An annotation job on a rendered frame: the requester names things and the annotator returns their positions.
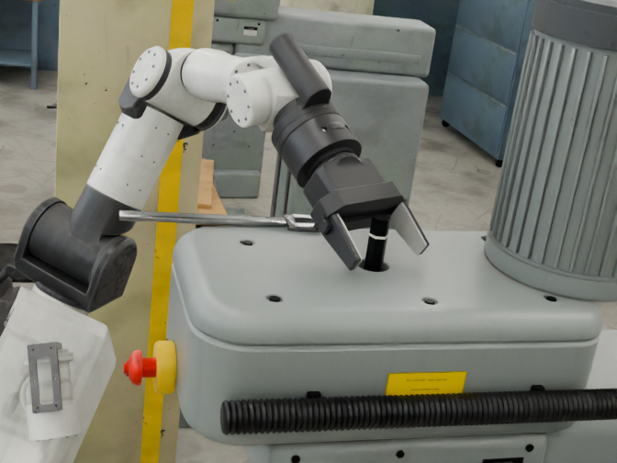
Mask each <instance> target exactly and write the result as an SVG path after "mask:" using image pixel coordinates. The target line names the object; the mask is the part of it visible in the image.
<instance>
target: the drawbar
mask: <svg viewBox="0 0 617 463"><path fill-rule="evenodd" d="M389 223H390V218H389V217H388V216H386V215H385V214H375V215H374V216H373V217H372V221H371V227H370V233H371V234H373V235H375V236H378V237H386V236H387V235H388V229H389ZM386 245H387V238H386V239H385V240H383V239H375V238H373V237H371V236H369V238H368V244H367V250H366V256H365V266H364V270H367V271H372V272H382V267H383V262H384V256H385V250H386Z"/></svg>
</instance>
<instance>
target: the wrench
mask: <svg viewBox="0 0 617 463"><path fill-rule="evenodd" d="M118 216H119V220H129V221H151V222H174V223H196V224H218V225H241V226H264V227H287V228H288V230H289V231H298V232H320V230H315V229H314V227H313V225H314V224H311V223H315V222H314V221H313V219H312V218H311V217H310V215H297V214H292V215H284V216H283V217H263V216H242V215H220V214H199V213H178V212H158V211H137V210H120V211H119V212H118ZM296 222H301V223H296Z"/></svg>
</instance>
